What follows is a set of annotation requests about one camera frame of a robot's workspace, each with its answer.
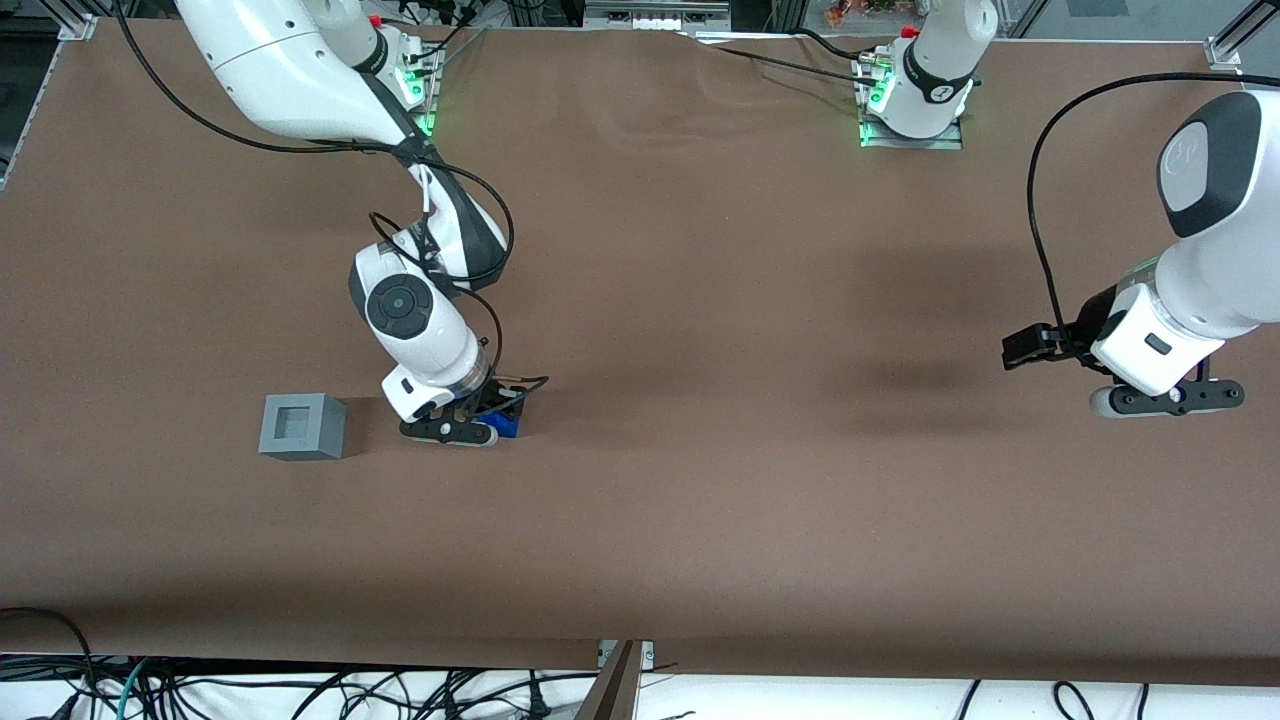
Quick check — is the gray square base block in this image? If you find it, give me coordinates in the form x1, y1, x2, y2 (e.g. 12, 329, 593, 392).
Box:
258, 393, 348, 462

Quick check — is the brown table cover sheet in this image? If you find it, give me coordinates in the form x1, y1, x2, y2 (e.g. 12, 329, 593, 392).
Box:
0, 18, 1280, 687

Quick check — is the grey equipment box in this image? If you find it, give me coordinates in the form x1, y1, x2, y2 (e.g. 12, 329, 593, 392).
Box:
585, 0, 737, 31

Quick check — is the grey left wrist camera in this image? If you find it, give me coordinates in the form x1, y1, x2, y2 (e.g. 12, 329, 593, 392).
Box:
1088, 378, 1247, 420

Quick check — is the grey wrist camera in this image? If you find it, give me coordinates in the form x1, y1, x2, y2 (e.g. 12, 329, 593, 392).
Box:
1088, 378, 1247, 420
400, 415, 499, 448

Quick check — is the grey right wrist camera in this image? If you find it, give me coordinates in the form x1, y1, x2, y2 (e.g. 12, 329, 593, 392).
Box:
400, 415, 499, 448

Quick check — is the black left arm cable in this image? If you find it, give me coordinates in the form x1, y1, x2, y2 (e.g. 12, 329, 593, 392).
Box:
1028, 70, 1241, 366

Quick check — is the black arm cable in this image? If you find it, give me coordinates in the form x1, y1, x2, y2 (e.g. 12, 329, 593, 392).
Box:
1028, 70, 1241, 366
115, 0, 551, 403

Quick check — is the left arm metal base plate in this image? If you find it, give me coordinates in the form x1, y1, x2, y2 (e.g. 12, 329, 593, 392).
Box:
855, 55, 967, 151

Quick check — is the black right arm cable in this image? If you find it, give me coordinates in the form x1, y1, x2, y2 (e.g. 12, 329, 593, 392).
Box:
115, 0, 551, 403

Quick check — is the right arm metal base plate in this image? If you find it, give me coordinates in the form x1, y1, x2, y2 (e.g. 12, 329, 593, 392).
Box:
398, 38, 447, 137

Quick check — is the aluminium frame post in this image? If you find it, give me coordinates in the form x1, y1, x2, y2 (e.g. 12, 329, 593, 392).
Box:
572, 640, 657, 720

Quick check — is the black cable behind table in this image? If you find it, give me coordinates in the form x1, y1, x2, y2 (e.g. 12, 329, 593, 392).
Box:
690, 28, 886, 91

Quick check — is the teal floor cable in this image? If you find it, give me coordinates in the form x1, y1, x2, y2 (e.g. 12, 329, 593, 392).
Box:
98, 656, 153, 720

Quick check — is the thick black looped floor cable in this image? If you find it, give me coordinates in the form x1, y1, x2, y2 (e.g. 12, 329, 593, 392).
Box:
0, 606, 99, 720

